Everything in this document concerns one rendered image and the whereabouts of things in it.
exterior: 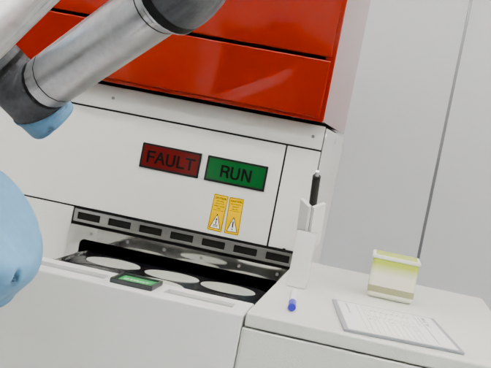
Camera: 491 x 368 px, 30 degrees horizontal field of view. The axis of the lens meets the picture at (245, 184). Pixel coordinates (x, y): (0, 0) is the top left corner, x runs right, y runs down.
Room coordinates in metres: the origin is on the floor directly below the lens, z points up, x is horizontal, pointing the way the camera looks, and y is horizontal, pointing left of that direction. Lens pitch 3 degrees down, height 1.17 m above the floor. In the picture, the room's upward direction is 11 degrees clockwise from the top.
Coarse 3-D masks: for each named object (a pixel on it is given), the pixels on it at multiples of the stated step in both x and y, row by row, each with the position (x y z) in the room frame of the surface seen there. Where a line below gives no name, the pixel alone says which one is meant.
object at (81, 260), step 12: (84, 264) 1.59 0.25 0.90; (96, 264) 1.61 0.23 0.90; (144, 264) 1.71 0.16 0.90; (144, 276) 1.58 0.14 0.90; (192, 276) 1.68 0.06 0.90; (192, 288) 1.55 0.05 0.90; (204, 288) 1.57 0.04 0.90; (252, 288) 1.67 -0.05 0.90; (240, 300) 1.54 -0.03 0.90; (252, 300) 1.55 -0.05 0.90
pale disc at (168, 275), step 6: (150, 270) 1.65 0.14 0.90; (156, 270) 1.67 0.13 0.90; (162, 270) 1.68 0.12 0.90; (156, 276) 1.60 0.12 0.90; (162, 276) 1.61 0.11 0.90; (168, 276) 1.63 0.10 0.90; (174, 276) 1.64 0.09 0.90; (180, 276) 1.65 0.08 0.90; (186, 276) 1.67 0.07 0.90; (186, 282) 1.60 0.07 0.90; (192, 282) 1.61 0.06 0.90
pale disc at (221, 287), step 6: (204, 282) 1.64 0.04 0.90; (210, 282) 1.66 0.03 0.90; (216, 282) 1.67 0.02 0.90; (210, 288) 1.59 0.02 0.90; (216, 288) 1.60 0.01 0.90; (222, 288) 1.61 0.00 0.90; (228, 288) 1.62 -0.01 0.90; (234, 288) 1.64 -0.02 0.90; (240, 288) 1.65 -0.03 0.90; (246, 288) 1.66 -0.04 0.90; (240, 294) 1.59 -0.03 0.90; (246, 294) 1.60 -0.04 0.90; (252, 294) 1.61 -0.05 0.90
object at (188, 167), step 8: (144, 152) 1.76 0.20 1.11; (152, 152) 1.76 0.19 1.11; (160, 152) 1.76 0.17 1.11; (168, 152) 1.76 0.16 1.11; (176, 152) 1.75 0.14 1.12; (144, 160) 1.76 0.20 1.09; (152, 160) 1.76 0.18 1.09; (160, 160) 1.76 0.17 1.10; (168, 160) 1.76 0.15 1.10; (176, 160) 1.75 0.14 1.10; (184, 160) 1.75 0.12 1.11; (192, 160) 1.75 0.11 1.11; (160, 168) 1.76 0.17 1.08; (168, 168) 1.76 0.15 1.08; (176, 168) 1.75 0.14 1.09; (184, 168) 1.75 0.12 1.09; (192, 168) 1.75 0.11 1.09
